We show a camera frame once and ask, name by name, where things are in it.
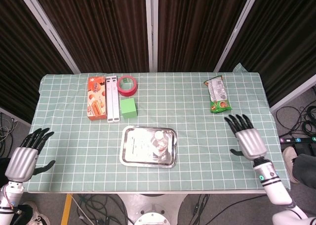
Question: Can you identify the red tape roll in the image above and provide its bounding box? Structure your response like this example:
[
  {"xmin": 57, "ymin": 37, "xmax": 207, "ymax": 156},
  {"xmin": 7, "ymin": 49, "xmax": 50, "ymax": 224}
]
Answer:
[{"xmin": 117, "ymin": 75, "xmax": 138, "ymax": 96}]

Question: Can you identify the brown curtain panel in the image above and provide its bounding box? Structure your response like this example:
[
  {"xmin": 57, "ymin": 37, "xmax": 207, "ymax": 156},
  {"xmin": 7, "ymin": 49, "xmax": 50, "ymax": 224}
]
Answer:
[
  {"xmin": 157, "ymin": 0, "xmax": 254, "ymax": 73},
  {"xmin": 219, "ymin": 0, "xmax": 316, "ymax": 107},
  {"xmin": 0, "ymin": 0, "xmax": 75, "ymax": 123},
  {"xmin": 29, "ymin": 0, "xmax": 150, "ymax": 74}
]

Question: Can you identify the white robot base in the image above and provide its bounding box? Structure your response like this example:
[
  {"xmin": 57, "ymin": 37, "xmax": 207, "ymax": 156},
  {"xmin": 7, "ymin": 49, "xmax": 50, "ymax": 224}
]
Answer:
[{"xmin": 118, "ymin": 194, "xmax": 188, "ymax": 225}]

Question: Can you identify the transparent water bottle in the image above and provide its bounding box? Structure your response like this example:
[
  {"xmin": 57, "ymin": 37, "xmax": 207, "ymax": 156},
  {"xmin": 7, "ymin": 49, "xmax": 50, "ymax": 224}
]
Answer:
[{"xmin": 151, "ymin": 131, "xmax": 168, "ymax": 160}]

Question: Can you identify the black cable bundle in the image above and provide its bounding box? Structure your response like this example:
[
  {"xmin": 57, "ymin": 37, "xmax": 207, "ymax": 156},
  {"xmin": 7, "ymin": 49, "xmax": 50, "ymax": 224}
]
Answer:
[
  {"xmin": 73, "ymin": 194, "xmax": 129, "ymax": 225},
  {"xmin": 275, "ymin": 105, "xmax": 316, "ymax": 136}
]

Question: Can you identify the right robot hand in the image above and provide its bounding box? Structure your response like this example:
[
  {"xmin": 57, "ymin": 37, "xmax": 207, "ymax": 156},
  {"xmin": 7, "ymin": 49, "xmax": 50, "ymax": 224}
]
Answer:
[{"xmin": 224, "ymin": 114, "xmax": 268, "ymax": 161}]

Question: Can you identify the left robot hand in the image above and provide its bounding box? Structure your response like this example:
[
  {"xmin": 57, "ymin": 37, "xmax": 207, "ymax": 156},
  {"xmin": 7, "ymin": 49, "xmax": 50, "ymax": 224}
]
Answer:
[{"xmin": 4, "ymin": 127, "xmax": 56, "ymax": 183}]

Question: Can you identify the yellow floor tape strip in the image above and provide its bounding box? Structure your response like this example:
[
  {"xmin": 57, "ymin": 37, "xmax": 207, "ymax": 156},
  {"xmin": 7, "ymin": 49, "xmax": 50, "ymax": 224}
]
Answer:
[{"xmin": 60, "ymin": 194, "xmax": 74, "ymax": 225}]

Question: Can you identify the green snack packet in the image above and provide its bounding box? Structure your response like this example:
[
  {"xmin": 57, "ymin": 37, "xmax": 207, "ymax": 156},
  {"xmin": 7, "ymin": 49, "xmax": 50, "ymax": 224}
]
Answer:
[{"xmin": 203, "ymin": 77, "xmax": 233, "ymax": 114}]

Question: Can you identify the metal tray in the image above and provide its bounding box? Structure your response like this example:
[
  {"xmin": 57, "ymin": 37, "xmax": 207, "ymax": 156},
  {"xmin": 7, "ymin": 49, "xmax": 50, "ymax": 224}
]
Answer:
[{"xmin": 119, "ymin": 125, "xmax": 178, "ymax": 169}]

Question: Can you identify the grey trouser leg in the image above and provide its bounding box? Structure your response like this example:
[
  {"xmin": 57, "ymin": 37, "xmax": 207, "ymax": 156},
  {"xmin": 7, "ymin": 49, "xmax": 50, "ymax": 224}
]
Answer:
[{"xmin": 292, "ymin": 153, "xmax": 316, "ymax": 189}]

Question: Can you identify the green cube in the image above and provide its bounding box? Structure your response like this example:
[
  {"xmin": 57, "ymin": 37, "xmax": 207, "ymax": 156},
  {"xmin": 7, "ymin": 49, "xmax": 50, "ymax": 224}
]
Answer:
[{"xmin": 120, "ymin": 97, "xmax": 138, "ymax": 119}]

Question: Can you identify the black white sneaker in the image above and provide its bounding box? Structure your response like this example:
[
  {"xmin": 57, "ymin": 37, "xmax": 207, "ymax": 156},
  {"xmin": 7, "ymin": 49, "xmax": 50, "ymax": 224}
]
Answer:
[{"xmin": 17, "ymin": 201, "xmax": 49, "ymax": 225}]

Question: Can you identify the thin black cable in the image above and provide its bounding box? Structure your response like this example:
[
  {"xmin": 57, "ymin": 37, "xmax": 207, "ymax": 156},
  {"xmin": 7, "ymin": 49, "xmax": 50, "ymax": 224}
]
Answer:
[{"xmin": 211, "ymin": 194, "xmax": 268, "ymax": 225}]

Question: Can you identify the orange biscuit box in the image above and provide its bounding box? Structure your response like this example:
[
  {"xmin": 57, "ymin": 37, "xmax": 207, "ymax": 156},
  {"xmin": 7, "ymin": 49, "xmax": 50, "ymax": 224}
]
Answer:
[{"xmin": 86, "ymin": 77, "xmax": 108, "ymax": 121}]

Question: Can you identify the green checked tablecloth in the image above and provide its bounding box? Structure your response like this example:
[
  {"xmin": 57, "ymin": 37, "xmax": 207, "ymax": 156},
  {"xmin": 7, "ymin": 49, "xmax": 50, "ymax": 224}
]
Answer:
[{"xmin": 26, "ymin": 63, "xmax": 291, "ymax": 193}]

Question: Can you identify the beige shoe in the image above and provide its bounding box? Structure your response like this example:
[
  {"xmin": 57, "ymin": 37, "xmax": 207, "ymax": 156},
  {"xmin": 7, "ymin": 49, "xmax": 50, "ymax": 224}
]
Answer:
[{"xmin": 282, "ymin": 146, "xmax": 301, "ymax": 184}]

